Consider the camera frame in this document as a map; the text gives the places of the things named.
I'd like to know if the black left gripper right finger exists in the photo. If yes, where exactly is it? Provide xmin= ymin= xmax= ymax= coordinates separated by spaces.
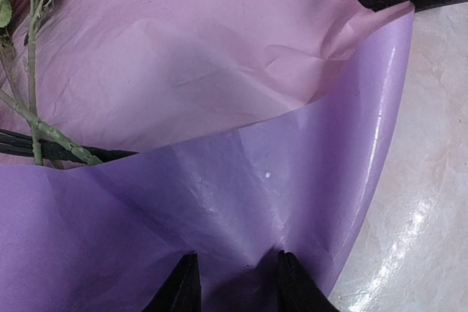
xmin=276 ymin=251 xmax=336 ymax=312

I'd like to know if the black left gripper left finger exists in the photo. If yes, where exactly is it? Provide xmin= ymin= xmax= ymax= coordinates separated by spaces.
xmin=142 ymin=253 xmax=202 ymax=312

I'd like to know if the purple wrapping paper sheet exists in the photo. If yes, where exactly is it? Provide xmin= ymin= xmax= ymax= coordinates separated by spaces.
xmin=1 ymin=14 xmax=413 ymax=311

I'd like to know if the pink wrapping paper sheet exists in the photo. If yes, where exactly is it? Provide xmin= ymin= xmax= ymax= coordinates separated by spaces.
xmin=36 ymin=0 xmax=412 ymax=151

